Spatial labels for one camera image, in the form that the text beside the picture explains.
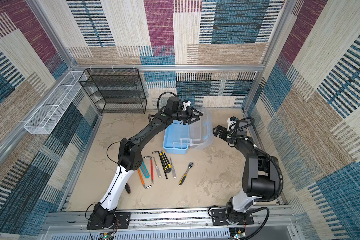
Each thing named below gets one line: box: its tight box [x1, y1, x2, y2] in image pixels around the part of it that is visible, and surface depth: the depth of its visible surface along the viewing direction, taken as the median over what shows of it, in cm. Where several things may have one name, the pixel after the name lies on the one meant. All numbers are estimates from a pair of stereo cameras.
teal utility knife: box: [140, 161, 150, 179], surface depth 91 cm
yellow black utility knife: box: [160, 150, 172, 173], surface depth 93 cm
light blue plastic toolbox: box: [163, 109, 214, 155], surface depth 92 cm
